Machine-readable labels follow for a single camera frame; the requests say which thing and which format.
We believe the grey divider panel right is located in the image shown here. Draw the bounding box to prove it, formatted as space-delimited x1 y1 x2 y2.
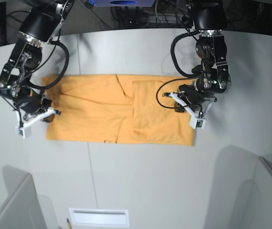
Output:
229 157 272 229

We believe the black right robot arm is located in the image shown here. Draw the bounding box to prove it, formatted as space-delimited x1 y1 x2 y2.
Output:
0 0 74 121

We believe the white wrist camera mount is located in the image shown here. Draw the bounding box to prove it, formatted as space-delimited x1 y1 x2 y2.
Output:
163 92 217 129
15 107 61 139

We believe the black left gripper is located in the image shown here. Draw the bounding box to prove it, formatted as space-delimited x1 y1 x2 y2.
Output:
178 84 216 112

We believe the grey divider panel left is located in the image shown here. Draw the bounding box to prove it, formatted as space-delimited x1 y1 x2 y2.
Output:
0 173 47 229

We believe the white slotted tray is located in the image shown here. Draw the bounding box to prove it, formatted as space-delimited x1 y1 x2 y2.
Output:
69 208 130 228

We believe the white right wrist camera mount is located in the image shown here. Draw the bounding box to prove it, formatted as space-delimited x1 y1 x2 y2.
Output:
15 107 61 139

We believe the grey divider panel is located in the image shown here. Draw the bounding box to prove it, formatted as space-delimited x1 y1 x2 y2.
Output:
229 157 272 229
0 173 47 229

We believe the blue box at top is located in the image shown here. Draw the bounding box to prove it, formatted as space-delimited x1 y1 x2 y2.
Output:
81 0 155 7

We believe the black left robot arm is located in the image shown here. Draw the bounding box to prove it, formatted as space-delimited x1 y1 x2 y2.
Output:
170 0 231 112

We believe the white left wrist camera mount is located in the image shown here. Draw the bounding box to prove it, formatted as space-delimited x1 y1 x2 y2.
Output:
163 92 217 129

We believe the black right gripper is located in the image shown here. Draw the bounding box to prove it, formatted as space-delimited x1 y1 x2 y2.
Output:
13 87 52 121

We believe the pencil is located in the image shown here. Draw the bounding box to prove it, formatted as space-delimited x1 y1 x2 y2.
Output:
66 218 72 229

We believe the yellow T-shirt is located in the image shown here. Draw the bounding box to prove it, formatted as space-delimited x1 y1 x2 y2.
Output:
46 74 194 146

